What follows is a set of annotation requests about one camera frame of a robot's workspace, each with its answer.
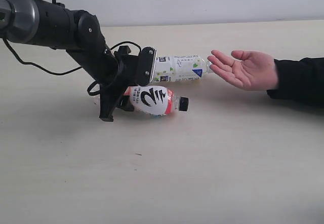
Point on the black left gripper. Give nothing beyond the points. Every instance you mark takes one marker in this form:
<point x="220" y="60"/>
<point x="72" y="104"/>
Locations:
<point x="126" y="70"/>

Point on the pink peach soda bottle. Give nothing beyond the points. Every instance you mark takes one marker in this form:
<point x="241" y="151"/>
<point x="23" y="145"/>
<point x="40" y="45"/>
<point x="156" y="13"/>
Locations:
<point x="152" y="100"/>

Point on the Suntory oolong tea bottle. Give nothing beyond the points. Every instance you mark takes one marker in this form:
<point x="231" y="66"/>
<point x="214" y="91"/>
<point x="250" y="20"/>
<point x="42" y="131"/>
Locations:
<point x="180" y="68"/>

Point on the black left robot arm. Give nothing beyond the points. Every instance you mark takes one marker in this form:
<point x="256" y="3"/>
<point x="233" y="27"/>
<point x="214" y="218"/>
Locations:
<point x="78" y="33"/>

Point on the black sleeved forearm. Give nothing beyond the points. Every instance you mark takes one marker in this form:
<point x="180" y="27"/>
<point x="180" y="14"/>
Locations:
<point x="299" y="81"/>

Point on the person's open hand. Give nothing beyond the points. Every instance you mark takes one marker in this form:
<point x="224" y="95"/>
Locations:
<point x="246" y="70"/>

